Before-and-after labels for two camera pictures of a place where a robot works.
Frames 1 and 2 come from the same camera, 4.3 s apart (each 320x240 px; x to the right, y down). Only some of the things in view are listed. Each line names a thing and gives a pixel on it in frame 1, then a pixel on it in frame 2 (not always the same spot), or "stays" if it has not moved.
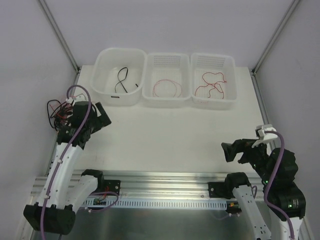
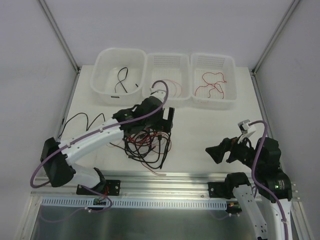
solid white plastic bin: [118, 76] stays
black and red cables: [59, 113] -> [145, 145]
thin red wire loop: [153, 91] stays
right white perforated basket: [213, 81] stays
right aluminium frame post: [292, 7] stays
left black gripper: [97, 120] -> [164, 119]
